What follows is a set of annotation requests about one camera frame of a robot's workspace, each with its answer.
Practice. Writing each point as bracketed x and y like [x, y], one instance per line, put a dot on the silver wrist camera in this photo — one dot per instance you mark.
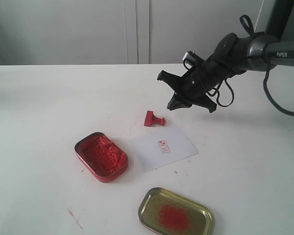
[189, 59]

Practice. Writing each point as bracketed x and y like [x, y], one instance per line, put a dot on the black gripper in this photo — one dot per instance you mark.
[192, 87]

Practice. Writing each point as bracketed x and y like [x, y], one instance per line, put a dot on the white cabinet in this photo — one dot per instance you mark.
[52, 32]

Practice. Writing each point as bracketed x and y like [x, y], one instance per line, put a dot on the white paper card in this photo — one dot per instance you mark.
[162, 147]

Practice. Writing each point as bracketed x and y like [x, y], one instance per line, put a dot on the dark vertical post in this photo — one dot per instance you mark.
[273, 17]

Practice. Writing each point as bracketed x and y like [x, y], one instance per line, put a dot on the red ink pad tin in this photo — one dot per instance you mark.
[102, 157]

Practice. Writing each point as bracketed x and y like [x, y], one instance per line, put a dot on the gold tin lid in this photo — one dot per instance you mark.
[167, 213]

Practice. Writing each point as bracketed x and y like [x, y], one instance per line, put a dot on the red rubber stamp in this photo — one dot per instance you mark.
[151, 119]

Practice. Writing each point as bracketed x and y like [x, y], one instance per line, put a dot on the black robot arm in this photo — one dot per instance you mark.
[258, 52]

